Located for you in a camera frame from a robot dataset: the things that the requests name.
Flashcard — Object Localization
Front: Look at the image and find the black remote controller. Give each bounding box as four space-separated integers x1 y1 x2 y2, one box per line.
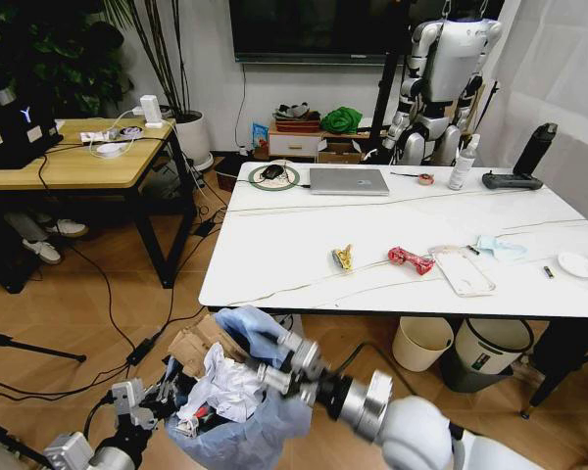
481 170 545 192

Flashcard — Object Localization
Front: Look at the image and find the silver laptop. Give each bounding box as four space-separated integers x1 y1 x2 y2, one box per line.
309 166 391 198

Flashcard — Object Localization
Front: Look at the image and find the black device with glowing Y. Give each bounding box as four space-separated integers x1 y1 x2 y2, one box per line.
0 86 65 171

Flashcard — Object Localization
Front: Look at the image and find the crumpled white paper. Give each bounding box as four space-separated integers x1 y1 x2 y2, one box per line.
175 342 269 438

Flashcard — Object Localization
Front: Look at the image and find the small white dish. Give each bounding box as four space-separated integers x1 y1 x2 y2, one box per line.
557 251 588 279

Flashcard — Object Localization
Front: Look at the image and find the torn brown cardboard piece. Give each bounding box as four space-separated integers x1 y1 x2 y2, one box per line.
168 314 244 379

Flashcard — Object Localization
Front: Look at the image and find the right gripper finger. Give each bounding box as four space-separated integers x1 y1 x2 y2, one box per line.
252 361 320 400
248 328 325 368

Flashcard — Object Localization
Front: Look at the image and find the white charger block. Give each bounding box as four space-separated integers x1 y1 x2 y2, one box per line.
138 93 165 130

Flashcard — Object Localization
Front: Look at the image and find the white plant pot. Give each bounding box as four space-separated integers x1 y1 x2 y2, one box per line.
174 109 216 171

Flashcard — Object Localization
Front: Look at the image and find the black power adapter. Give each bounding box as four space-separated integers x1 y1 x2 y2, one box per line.
125 337 154 366

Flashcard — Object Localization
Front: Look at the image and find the basket with items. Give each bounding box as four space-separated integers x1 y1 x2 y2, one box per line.
272 102 322 134

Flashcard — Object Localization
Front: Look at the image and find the tall thin-stemmed plant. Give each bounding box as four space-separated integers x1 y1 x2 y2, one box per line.
101 0 198 119

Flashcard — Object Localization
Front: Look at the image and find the person's white shoe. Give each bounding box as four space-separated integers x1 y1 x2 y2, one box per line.
45 217 90 239
21 238 63 266

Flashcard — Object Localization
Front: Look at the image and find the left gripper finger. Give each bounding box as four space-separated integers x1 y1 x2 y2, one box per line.
152 375 176 406
164 359 189 391

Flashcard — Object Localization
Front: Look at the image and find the large green leafy plant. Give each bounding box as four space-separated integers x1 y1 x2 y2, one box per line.
0 0 134 119

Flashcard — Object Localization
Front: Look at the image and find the white power strip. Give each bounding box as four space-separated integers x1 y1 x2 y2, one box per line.
79 125 144 145

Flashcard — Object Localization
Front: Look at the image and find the round green-rimmed mouse pad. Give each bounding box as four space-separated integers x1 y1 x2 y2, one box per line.
248 163 302 190

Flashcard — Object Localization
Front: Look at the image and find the black table leg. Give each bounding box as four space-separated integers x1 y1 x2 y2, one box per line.
518 317 588 420

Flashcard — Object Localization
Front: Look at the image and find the brown cardboard box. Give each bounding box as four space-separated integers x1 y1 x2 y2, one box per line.
317 138 365 165

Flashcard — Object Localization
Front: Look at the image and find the small white drawer cabinet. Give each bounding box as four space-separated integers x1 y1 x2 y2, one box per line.
268 121 325 159

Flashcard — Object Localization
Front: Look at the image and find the yellow snack wrapper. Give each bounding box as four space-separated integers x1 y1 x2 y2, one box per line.
328 243 356 272

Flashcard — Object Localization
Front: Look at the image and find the beige waste bin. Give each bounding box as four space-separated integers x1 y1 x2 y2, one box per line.
391 316 455 374

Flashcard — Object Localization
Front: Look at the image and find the white curtain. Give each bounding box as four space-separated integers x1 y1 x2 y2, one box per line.
488 0 588 236

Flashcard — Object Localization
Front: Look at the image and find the blue snack bag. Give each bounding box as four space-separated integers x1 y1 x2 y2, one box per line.
251 121 271 149

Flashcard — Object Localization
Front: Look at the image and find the trash bin with blue bag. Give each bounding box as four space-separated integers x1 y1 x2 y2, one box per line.
165 305 316 470

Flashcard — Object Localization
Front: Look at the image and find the white humanoid robot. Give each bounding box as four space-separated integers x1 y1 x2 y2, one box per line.
381 16 504 167

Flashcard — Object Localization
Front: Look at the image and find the white bin with dark bag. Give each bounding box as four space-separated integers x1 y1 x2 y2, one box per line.
439 317 536 394

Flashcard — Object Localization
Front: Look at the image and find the black wall television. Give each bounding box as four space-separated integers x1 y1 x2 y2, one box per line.
228 0 414 66

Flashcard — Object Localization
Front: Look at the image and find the white spray bottle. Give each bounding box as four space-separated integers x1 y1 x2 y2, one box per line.
447 133 482 192

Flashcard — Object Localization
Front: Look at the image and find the red snack wrapper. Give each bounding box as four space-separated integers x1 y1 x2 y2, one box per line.
387 246 437 276

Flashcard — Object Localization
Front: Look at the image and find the black support stand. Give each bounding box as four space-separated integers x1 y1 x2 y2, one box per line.
368 47 404 149

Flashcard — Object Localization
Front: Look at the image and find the wooden desk with black legs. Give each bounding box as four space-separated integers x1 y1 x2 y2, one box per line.
0 117 198 290

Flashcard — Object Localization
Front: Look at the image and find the green cloth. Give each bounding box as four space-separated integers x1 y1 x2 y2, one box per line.
319 106 365 135

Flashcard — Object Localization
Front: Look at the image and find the black tripod leg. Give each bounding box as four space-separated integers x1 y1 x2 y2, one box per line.
0 332 88 364

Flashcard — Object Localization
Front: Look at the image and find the pale blue face mask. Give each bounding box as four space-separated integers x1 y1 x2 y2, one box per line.
473 233 528 263

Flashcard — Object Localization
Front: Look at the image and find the black floor cable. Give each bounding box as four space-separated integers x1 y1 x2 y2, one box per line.
0 146 236 398

